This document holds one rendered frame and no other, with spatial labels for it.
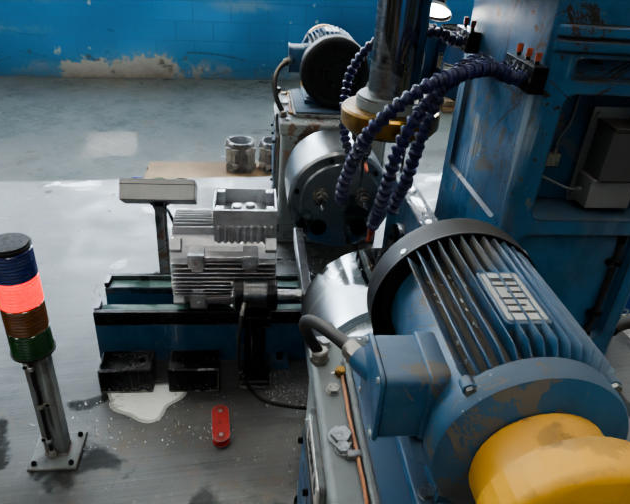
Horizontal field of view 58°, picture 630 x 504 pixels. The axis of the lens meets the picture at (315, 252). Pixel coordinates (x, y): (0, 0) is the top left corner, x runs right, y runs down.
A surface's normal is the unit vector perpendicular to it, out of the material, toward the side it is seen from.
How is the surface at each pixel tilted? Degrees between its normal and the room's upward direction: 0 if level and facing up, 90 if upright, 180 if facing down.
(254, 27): 90
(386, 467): 0
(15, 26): 90
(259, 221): 90
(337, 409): 0
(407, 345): 0
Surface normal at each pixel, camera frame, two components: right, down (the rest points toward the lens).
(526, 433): -0.41, -0.76
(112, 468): 0.07, -0.86
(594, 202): 0.09, 0.51
